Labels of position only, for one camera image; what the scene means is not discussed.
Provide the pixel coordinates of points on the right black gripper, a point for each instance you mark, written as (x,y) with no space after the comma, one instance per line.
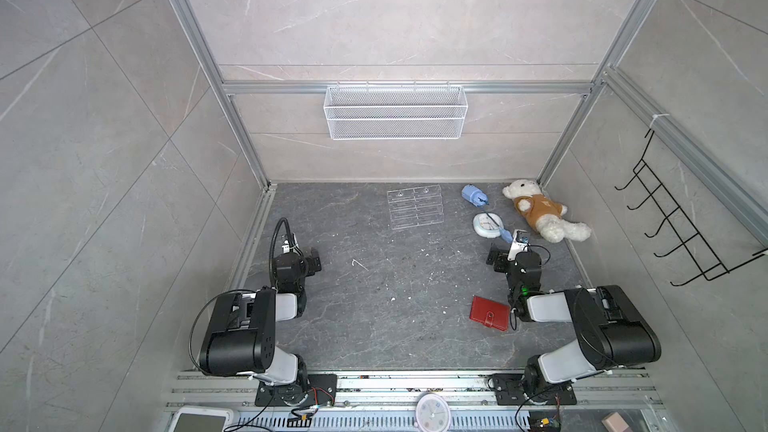
(500,258)

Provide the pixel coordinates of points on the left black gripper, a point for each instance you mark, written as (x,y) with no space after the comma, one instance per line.
(310,261)

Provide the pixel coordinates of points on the red card holder wallet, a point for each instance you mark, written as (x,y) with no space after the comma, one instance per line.
(490,314)

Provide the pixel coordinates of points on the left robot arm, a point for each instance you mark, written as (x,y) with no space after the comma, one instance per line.
(240,338)

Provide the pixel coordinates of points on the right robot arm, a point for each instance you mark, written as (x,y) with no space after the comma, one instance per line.
(610,331)

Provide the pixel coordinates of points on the small blue brush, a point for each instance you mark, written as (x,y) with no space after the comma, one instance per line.
(506,235)

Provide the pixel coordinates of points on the white teddy bear brown shirt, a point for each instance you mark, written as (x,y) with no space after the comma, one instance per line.
(544,215)

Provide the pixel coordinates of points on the blue plastic bottle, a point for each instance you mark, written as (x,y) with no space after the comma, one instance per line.
(474,195)

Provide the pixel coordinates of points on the clear acrylic organizer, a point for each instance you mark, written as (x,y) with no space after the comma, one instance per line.
(415,207)

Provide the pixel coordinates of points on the white round clock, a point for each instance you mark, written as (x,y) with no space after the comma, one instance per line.
(432,414)

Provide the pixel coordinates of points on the white tablet device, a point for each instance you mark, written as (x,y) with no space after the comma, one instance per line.
(202,419)

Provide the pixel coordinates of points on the pink eraser block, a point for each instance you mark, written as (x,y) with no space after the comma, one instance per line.
(615,422)

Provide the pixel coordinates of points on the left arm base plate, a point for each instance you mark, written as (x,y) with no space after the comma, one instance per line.
(318,389)

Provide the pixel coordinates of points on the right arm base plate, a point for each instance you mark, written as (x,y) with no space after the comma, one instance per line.
(518,389)

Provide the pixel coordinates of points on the white wire mesh basket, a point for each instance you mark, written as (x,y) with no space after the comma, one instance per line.
(417,112)

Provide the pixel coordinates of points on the black wall hook rack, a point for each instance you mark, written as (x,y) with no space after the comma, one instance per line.
(708,264)

